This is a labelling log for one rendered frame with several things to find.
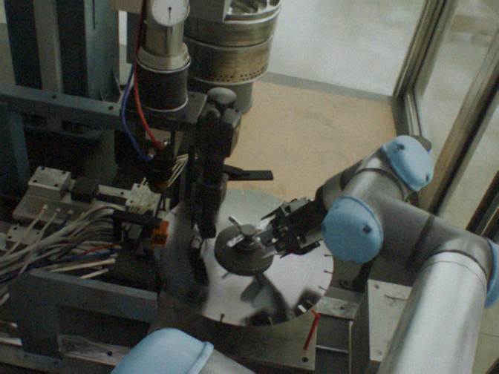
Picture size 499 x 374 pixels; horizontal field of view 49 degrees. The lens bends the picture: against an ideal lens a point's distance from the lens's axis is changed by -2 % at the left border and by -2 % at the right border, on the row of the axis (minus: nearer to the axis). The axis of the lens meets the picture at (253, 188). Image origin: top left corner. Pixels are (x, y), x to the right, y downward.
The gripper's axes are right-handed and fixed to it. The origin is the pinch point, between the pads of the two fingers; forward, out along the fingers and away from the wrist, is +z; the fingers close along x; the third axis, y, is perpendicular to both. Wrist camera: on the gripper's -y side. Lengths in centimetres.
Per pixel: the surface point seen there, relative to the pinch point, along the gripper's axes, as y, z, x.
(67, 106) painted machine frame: 13.2, 21.0, -42.8
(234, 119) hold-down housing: 12.7, -18.6, -16.8
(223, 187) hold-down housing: 10.5, -7.7, -10.4
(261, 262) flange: 1.2, 2.1, 2.3
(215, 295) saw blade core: 11.5, 4.7, 4.1
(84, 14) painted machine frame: -3, 24, -68
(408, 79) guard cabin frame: -107, 14, -34
